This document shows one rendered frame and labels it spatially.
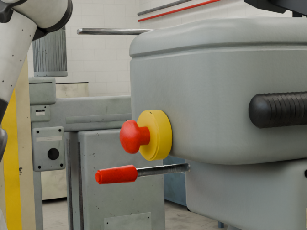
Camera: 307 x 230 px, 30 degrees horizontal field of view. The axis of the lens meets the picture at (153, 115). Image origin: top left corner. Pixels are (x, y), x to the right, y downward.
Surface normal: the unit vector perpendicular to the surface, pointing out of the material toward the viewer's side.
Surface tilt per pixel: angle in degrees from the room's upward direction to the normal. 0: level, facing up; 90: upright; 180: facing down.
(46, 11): 134
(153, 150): 90
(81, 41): 90
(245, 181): 90
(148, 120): 90
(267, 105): 75
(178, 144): 99
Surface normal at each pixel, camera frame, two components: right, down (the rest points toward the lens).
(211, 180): -0.89, 0.06
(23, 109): 0.46, 0.03
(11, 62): 0.87, 0.20
